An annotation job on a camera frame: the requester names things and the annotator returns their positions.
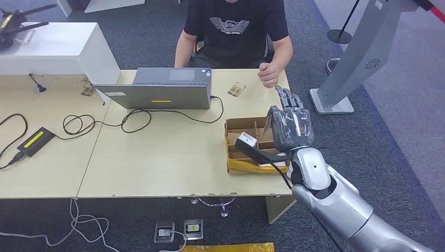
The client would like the white panel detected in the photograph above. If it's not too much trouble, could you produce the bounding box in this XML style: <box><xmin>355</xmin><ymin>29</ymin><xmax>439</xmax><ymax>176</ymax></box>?
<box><xmin>56</xmin><ymin>0</ymin><xmax>73</xmax><ymax>17</ymax></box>

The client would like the black power brick yellow label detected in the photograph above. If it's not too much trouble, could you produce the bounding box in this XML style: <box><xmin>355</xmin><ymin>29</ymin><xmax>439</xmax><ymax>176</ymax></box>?
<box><xmin>16</xmin><ymin>127</ymin><xmax>56</xmax><ymax>158</ymax></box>

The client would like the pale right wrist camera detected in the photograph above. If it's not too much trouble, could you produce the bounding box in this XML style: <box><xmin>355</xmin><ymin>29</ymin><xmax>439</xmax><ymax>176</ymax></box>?
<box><xmin>237</xmin><ymin>132</ymin><xmax>258</xmax><ymax>149</ymax></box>

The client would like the black mains cord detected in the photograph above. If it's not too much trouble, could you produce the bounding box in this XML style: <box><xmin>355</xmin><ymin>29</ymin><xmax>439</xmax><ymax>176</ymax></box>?
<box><xmin>0</xmin><ymin>113</ymin><xmax>28</xmax><ymax>171</ymax></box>

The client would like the person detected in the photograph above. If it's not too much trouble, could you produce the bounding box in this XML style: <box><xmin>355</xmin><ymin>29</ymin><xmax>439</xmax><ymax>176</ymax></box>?
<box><xmin>174</xmin><ymin>0</ymin><xmax>294</xmax><ymax>89</ymax></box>

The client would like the black stanchion post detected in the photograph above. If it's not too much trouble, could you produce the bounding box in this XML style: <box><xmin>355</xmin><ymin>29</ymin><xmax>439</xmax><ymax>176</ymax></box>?
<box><xmin>326</xmin><ymin>0</ymin><xmax>361</xmax><ymax>45</ymax></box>

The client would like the white floor cable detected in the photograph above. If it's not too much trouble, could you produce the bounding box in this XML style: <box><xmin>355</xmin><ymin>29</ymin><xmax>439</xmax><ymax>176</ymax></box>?
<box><xmin>0</xmin><ymin>198</ymin><xmax>188</xmax><ymax>252</ymax></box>

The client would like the black antenna on round base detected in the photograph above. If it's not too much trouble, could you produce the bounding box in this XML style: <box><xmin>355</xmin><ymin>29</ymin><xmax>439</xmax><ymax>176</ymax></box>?
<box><xmin>28</xmin><ymin>73</ymin><xmax>48</xmax><ymax>94</ymax></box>

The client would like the chrome tube loop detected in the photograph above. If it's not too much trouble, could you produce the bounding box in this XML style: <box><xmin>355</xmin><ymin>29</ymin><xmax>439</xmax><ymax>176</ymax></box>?
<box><xmin>325</xmin><ymin>57</ymin><xmax>342</xmax><ymax>75</ymax></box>

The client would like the black device with antennas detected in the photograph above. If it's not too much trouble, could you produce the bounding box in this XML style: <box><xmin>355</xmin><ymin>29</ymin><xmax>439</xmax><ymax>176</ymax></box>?
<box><xmin>0</xmin><ymin>3</ymin><xmax>58</xmax><ymax>49</ymax></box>

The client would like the white plinth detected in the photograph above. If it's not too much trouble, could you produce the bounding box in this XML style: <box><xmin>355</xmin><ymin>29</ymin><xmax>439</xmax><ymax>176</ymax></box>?
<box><xmin>84</xmin><ymin>0</ymin><xmax>146</xmax><ymax>14</ymax></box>

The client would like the person's left hand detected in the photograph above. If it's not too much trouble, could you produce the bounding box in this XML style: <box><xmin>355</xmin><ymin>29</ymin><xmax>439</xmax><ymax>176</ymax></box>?
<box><xmin>258</xmin><ymin>61</ymin><xmax>283</xmax><ymax>89</ymax></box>

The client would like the chrome stool base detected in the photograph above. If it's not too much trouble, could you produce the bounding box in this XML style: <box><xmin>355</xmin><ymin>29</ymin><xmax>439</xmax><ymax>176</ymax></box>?
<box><xmin>190</xmin><ymin>196</ymin><xmax>237</xmax><ymax>218</ymax></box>

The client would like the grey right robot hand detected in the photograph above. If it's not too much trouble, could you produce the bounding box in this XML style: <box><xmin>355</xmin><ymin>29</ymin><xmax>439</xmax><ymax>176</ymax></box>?
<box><xmin>267</xmin><ymin>85</ymin><xmax>315</xmax><ymax>153</ymax></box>

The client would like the black laptop power cable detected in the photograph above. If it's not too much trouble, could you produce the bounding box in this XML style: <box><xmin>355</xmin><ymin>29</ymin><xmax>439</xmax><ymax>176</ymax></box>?
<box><xmin>55</xmin><ymin>96</ymin><xmax>225</xmax><ymax>141</ymax></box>

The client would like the silver floor socket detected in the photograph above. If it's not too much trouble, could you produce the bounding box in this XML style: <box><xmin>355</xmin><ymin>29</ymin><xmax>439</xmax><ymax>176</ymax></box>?
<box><xmin>154</xmin><ymin>221</ymin><xmax>175</xmax><ymax>244</ymax></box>
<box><xmin>183</xmin><ymin>218</ymin><xmax>204</xmax><ymax>241</ymax></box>

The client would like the clear acrylic holder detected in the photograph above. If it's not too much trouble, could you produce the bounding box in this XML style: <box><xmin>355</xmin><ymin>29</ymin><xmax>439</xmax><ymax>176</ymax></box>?
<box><xmin>14</xmin><ymin>29</ymin><xmax>36</xmax><ymax>45</ymax></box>

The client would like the grey kiosk stand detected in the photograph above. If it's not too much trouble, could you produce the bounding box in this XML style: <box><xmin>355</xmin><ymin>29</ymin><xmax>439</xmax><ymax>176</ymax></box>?
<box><xmin>309</xmin><ymin>0</ymin><xmax>430</xmax><ymax>116</ymax></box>

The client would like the beige desk leg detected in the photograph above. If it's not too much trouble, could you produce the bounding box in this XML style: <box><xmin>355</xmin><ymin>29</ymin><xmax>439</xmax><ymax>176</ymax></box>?
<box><xmin>266</xmin><ymin>195</ymin><xmax>298</xmax><ymax>224</ymax></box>

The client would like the white cabinet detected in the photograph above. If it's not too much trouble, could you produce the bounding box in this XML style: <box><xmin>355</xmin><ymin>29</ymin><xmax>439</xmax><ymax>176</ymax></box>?
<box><xmin>0</xmin><ymin>22</ymin><xmax>121</xmax><ymax>86</ymax></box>

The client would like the grey laptop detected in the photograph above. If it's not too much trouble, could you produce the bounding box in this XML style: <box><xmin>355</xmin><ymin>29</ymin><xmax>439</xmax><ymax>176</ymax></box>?
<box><xmin>93</xmin><ymin>67</ymin><xmax>213</xmax><ymax>111</ymax></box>

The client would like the red barrier belt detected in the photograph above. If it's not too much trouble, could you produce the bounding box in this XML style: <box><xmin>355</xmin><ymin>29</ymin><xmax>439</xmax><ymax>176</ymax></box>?
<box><xmin>414</xmin><ymin>0</ymin><xmax>445</xmax><ymax>25</ymax></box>

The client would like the yellow plastic bag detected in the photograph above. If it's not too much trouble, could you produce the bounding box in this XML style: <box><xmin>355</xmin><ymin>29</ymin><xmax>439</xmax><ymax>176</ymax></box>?
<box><xmin>179</xmin><ymin>242</ymin><xmax>276</xmax><ymax>252</ymax></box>

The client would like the cardboard divider box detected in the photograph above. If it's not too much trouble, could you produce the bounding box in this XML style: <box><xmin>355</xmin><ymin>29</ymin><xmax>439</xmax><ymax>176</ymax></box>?
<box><xmin>224</xmin><ymin>116</ymin><xmax>290</xmax><ymax>175</ymax></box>

